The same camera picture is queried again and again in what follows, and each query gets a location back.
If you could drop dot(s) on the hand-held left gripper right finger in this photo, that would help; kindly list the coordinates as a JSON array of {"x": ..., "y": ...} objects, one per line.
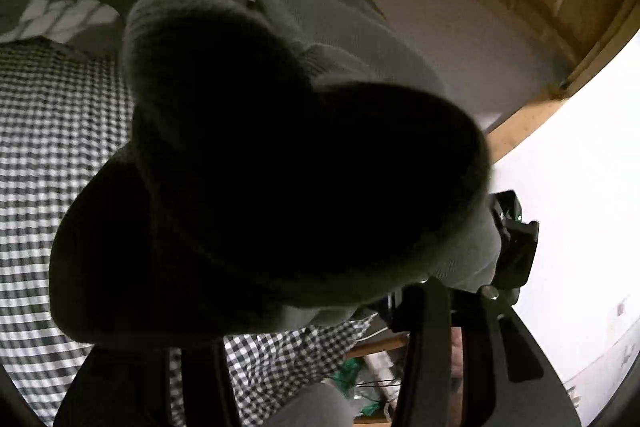
[{"x": 430, "y": 337}]

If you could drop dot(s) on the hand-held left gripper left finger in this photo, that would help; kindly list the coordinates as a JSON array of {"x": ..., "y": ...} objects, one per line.
[{"x": 125, "y": 387}]

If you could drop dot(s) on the grey zip hoodie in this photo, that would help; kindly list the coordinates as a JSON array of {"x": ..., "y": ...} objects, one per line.
[{"x": 280, "y": 157}]

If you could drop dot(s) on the person's grey pants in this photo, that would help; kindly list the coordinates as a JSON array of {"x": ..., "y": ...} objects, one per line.
[{"x": 310, "y": 407}]

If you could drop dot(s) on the checkered bed sheet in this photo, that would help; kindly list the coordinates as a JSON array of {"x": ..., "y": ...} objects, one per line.
[{"x": 50, "y": 132}]

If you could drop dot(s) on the white striped garment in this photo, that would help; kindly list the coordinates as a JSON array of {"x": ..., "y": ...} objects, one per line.
[{"x": 55, "y": 19}]

